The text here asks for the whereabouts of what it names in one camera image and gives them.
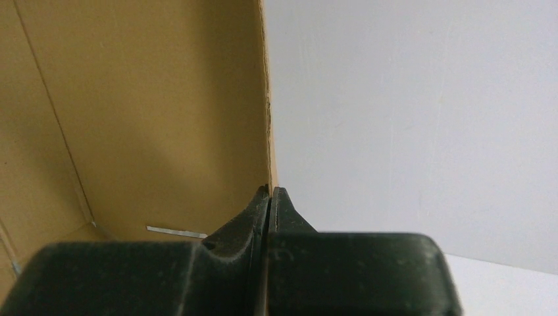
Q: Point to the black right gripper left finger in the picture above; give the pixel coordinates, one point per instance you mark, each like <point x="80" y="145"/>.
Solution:
<point x="218" y="275"/>

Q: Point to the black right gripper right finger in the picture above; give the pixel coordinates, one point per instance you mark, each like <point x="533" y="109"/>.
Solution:
<point x="349" y="273"/>

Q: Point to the brown cardboard box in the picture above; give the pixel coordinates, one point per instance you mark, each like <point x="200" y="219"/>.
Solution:
<point x="129" y="120"/>

